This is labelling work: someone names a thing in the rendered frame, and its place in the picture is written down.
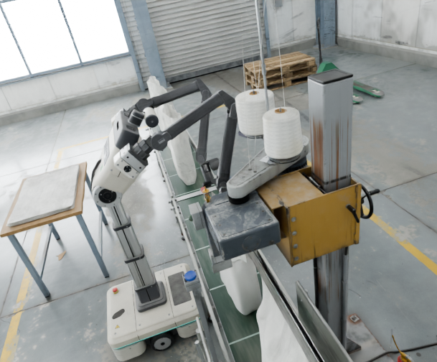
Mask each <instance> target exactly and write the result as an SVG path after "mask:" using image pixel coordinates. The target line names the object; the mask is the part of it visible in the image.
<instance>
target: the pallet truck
mask: <svg viewBox="0 0 437 362"><path fill-rule="evenodd" d="M318 22H319V23H318ZM319 24H320V17H318V19H317V21H316V28H317V32H318V41H319V69H318V72H317V73H320V72H324V71H327V70H332V69H335V68H336V69H339V68H337V67H336V66H335V65H334V64H333V63H332V62H328V61H324V62H323V60H322V56H321V40H320V31H319V28H320V26H319ZM353 88H355V89H357V90H359V91H363V92H365V93H369V94H370V95H371V96H374V97H380V96H382V95H385V94H384V92H383V91H381V90H379V89H377V88H374V87H372V86H369V85H365V84H363V83H359V82H357V81H355V80H353ZM360 101H363V98H362V97H361V96H359V95H357V94H355V93H353V102H354V103H359V102H360Z"/></svg>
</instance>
